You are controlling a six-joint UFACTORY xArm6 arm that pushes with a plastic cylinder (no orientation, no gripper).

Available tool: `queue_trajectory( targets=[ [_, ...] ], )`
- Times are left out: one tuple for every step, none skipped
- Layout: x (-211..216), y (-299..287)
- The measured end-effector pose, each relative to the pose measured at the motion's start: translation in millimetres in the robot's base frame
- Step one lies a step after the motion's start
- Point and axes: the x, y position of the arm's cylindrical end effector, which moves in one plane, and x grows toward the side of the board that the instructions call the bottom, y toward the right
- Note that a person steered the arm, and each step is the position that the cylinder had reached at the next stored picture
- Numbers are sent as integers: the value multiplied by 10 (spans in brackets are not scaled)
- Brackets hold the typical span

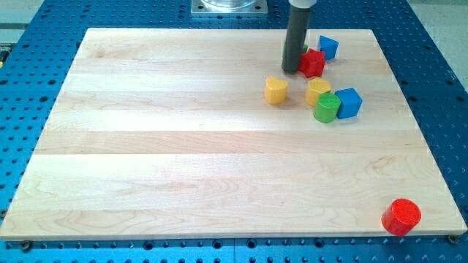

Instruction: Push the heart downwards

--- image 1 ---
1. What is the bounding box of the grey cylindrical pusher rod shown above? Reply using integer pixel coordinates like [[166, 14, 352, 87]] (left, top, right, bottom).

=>
[[282, 4, 312, 74]]

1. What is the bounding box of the blue cube block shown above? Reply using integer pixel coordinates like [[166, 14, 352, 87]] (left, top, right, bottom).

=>
[[317, 35, 339, 60], [335, 88, 363, 119]]

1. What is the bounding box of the green cylinder block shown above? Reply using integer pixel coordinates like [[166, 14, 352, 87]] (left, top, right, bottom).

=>
[[313, 93, 341, 123]]

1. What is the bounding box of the red star block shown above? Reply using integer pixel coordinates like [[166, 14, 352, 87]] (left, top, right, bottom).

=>
[[298, 48, 325, 78]]

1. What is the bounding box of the blue cube block front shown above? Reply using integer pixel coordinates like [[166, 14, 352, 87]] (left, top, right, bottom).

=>
[[335, 88, 363, 119]]

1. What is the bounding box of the wooden board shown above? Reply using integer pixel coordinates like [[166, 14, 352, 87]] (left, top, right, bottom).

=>
[[1, 28, 467, 241]]

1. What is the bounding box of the yellow pentagon block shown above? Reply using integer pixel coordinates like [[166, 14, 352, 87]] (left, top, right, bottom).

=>
[[305, 77, 331, 107]]

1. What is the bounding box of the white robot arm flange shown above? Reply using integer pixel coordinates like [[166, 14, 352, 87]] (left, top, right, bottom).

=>
[[288, 0, 317, 9]]

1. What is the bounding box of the blue cube block rear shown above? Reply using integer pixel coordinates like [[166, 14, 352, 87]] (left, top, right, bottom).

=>
[[317, 35, 339, 60]]

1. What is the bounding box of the yellow heart block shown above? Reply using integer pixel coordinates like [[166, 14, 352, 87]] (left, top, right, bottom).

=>
[[264, 76, 288, 104]]

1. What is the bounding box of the red cylinder block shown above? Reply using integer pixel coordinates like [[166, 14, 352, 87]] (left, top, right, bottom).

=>
[[381, 198, 422, 237]]

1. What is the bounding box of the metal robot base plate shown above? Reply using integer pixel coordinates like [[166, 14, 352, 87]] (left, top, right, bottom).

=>
[[190, 0, 268, 15]]

